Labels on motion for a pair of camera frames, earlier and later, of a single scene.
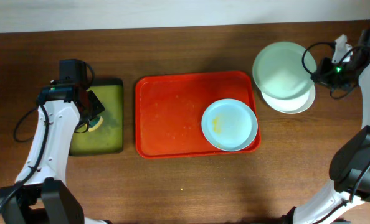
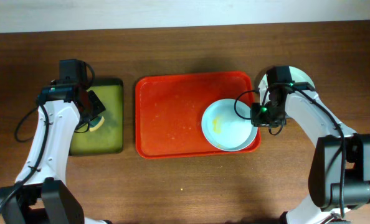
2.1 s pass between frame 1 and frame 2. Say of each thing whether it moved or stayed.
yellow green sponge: stayed
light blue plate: stayed
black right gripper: moved
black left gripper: stayed
